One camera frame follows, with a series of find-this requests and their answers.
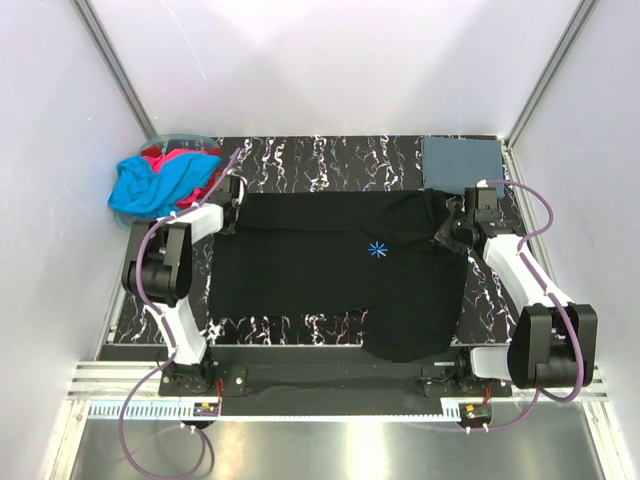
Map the black t shirt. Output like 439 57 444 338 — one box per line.
209 189 468 362

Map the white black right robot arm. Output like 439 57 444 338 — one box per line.
434 180 598 403

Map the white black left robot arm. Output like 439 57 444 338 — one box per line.
121 175 246 396

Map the folded grey-blue t shirt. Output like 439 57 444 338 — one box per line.
422 136 504 195

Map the teal plastic laundry basket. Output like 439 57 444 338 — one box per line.
111 134 223 225

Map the pink t shirt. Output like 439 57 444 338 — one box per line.
144 148 206 214

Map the red t shirt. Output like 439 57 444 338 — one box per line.
142 147 229 211

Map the bright blue t shirt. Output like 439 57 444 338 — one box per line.
107 149 221 218

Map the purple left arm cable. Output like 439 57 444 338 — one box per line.
117 148 247 476

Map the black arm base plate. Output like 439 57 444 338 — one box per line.
158 344 514 419

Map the aluminium front rail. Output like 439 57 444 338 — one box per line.
67 362 169 399

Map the aluminium frame post left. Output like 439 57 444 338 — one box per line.
71 0 157 140

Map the aluminium frame post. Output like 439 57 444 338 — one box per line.
504 0 599 149
71 0 157 140

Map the aluminium frame post right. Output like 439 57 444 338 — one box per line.
504 0 599 149

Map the white slotted cable duct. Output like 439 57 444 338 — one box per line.
88 398 461 423

